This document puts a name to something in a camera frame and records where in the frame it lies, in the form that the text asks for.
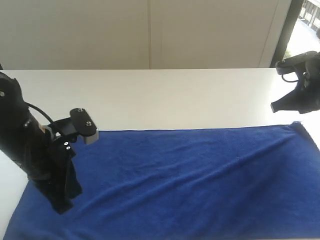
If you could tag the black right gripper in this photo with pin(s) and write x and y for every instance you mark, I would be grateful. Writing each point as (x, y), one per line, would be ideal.
(305, 97)

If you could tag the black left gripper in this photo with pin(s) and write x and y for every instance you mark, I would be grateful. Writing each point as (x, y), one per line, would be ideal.
(50, 168)

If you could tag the blue microfibre towel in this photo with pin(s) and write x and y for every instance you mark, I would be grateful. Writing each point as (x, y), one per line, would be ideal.
(244, 183)

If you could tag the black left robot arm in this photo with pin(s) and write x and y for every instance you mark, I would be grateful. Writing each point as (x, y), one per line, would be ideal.
(18, 127)

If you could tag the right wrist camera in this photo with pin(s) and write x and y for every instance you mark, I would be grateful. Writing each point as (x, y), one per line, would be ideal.
(294, 63)

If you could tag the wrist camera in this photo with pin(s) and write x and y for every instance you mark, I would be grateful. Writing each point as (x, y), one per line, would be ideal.
(294, 63)
(79, 123)

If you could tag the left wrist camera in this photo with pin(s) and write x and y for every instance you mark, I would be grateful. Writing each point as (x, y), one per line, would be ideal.
(79, 123)

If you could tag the dark window frame post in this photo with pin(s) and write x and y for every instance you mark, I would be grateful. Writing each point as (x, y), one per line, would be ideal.
(286, 32)

